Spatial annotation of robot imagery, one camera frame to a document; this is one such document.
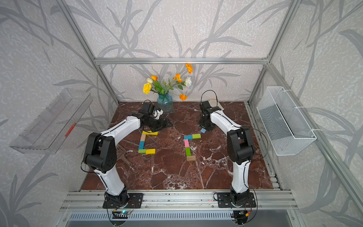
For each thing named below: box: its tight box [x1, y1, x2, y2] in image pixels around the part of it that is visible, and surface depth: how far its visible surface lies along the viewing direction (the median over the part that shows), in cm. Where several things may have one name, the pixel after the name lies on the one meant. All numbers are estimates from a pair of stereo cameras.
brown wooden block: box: [186, 155, 197, 162], surface depth 90 cm
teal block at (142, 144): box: [138, 140, 146, 150], surface depth 96 cm
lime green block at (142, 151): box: [138, 148, 147, 154], surface depth 93 cm
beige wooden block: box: [139, 133, 147, 142], surface depth 100 cm
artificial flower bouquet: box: [142, 63, 194, 102], surface depth 99 cm
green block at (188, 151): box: [185, 147, 192, 157], surface depth 93 cm
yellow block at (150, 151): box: [145, 148, 156, 155], surface depth 93 cm
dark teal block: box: [183, 134, 193, 140], surface depth 101 cm
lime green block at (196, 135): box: [191, 133, 201, 139], surface depth 101 cm
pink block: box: [184, 139, 190, 148], surface depth 98 cm
